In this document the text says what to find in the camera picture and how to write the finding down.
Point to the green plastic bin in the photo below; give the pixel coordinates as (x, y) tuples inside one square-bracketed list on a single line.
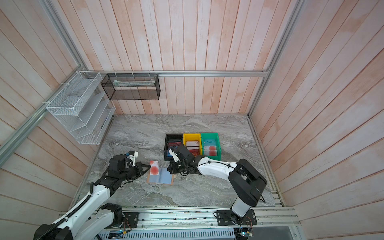
[(216, 137)]

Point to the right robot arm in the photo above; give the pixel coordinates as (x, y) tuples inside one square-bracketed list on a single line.
[(247, 182)]

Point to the black mesh wall basket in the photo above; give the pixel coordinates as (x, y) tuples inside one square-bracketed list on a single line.
[(131, 86)]

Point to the yellow plastic bin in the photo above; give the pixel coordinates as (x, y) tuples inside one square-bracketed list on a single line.
[(193, 137)]

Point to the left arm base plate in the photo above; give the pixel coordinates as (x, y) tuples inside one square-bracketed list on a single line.
[(129, 220)]

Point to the cards stack in yellow bin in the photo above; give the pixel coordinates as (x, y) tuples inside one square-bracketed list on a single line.
[(193, 147)]

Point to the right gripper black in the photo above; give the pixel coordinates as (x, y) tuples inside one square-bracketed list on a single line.
[(173, 169)]

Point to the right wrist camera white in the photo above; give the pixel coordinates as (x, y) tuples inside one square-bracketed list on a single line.
[(175, 157)]

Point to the tan leather card holder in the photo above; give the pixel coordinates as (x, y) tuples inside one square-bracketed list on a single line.
[(164, 177)]

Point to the horizontal aluminium wall rail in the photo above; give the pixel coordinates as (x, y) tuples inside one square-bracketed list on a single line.
[(184, 73)]

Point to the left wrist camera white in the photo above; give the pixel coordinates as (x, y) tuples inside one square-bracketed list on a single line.
[(131, 158)]

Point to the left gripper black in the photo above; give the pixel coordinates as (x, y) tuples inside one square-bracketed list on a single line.
[(139, 166)]

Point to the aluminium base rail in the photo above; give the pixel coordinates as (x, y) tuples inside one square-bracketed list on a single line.
[(172, 218)]

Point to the cards stack in black bin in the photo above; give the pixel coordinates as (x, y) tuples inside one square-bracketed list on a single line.
[(173, 144)]

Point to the cards stack in green bin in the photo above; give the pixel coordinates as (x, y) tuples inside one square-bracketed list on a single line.
[(210, 147)]

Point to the black plastic bin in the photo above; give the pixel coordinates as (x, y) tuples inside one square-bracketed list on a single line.
[(171, 137)]

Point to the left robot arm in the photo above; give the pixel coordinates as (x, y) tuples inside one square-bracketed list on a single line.
[(93, 214)]

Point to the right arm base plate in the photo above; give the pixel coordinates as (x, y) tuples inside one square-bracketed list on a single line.
[(229, 218)]

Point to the white wire mesh shelf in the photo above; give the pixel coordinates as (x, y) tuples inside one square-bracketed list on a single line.
[(82, 108)]

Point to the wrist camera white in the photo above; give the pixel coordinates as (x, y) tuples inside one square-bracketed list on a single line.
[(131, 158), (175, 157)]

